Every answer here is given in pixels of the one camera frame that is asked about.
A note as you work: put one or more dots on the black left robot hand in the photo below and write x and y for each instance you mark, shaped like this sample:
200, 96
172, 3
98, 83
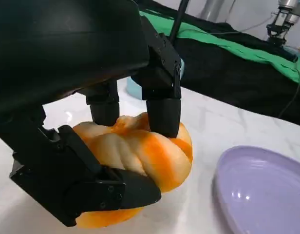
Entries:
55, 48

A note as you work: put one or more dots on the orange and white bread roll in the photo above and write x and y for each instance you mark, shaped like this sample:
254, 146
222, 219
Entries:
140, 151

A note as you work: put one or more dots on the pale green mug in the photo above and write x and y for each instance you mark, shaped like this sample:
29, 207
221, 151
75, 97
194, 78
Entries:
134, 89

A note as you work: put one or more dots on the green cloth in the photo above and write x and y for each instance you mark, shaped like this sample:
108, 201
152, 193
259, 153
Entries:
240, 50

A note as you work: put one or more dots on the black cloth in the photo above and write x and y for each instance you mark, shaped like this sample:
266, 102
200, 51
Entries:
237, 83

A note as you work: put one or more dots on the lilac plate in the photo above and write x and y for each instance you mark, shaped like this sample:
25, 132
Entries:
264, 190

